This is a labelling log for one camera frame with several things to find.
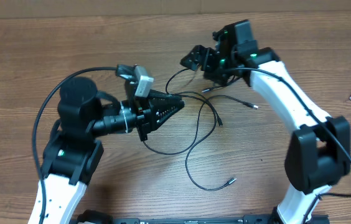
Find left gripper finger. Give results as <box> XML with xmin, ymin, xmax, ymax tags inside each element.
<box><xmin>150</xmin><ymin>98</ymin><xmax>185</xmax><ymax>131</ymax></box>
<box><xmin>147</xmin><ymin>90</ymin><xmax>182</xmax><ymax>100</ymax></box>

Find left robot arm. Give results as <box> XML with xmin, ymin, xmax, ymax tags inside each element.
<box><xmin>29</xmin><ymin>77</ymin><xmax>184</xmax><ymax>223</ymax></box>

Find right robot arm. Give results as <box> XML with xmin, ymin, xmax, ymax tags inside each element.
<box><xmin>180</xmin><ymin>20</ymin><xmax>351</xmax><ymax>223</ymax></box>

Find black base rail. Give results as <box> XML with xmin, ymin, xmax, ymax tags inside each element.
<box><xmin>69</xmin><ymin>210</ymin><xmax>330</xmax><ymax>224</ymax></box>

